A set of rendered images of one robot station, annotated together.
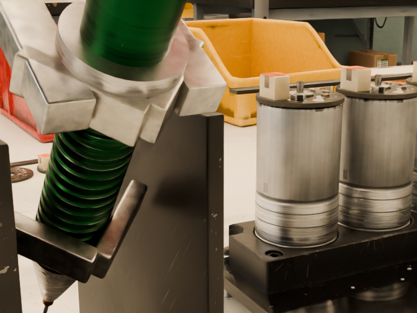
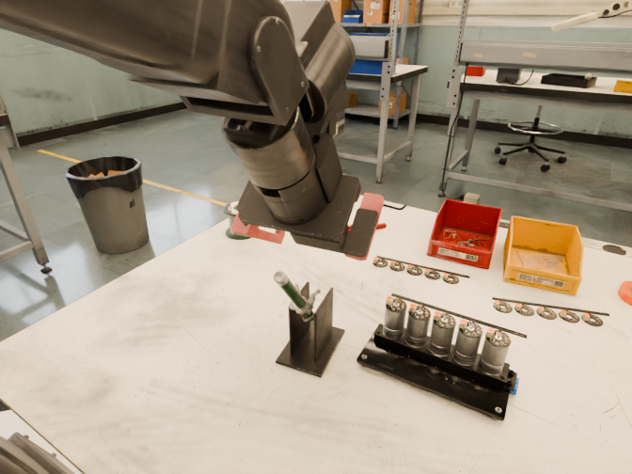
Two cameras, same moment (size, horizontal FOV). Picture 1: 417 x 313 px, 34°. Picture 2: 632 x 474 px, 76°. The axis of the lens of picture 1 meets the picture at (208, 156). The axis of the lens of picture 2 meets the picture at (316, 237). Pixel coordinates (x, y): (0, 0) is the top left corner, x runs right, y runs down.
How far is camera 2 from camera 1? 0.40 m
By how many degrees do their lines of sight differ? 53
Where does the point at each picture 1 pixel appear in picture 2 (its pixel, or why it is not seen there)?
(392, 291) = (394, 356)
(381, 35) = not seen: outside the picture
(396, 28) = not seen: outside the picture
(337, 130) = (396, 317)
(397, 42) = not seen: outside the picture
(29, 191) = (393, 276)
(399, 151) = (414, 329)
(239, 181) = (448, 306)
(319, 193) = (389, 327)
